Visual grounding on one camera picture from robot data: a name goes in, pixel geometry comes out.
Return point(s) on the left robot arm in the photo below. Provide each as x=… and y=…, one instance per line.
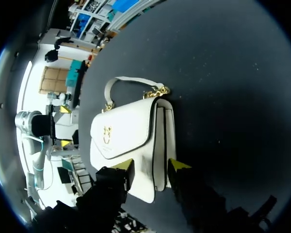
x=26, y=122

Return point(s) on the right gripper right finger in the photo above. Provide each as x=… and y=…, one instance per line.
x=184, y=182

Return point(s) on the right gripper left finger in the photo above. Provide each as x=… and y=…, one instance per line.
x=111, y=179

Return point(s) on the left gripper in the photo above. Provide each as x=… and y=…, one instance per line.
x=42, y=126

